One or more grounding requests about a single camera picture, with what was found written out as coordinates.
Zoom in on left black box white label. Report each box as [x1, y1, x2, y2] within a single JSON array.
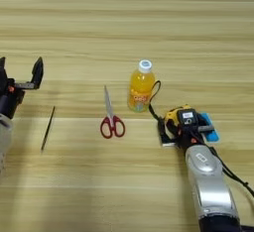
[[0, 67, 8, 93]]

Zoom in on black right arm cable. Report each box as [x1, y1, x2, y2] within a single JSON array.
[[207, 146, 254, 199]]

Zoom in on blue rectangular block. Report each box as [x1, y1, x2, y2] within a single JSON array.
[[199, 111, 220, 144]]

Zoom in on black box white label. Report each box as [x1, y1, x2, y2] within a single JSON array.
[[0, 67, 8, 93], [177, 108, 199, 129]]

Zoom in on thin black pen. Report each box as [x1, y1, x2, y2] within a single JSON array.
[[40, 105, 57, 152]]

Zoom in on yellow black tape measure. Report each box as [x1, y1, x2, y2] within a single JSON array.
[[147, 79, 192, 136]]

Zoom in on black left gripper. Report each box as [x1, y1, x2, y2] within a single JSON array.
[[0, 57, 45, 120]]

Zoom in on red handled scissors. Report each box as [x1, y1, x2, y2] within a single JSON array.
[[99, 85, 126, 140]]

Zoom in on right black box white label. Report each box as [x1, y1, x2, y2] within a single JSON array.
[[177, 108, 199, 129]]

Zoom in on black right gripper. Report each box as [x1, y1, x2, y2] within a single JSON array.
[[157, 116, 215, 151]]

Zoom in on orange juice bottle white cap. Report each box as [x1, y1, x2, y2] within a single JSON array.
[[127, 59, 157, 114]]

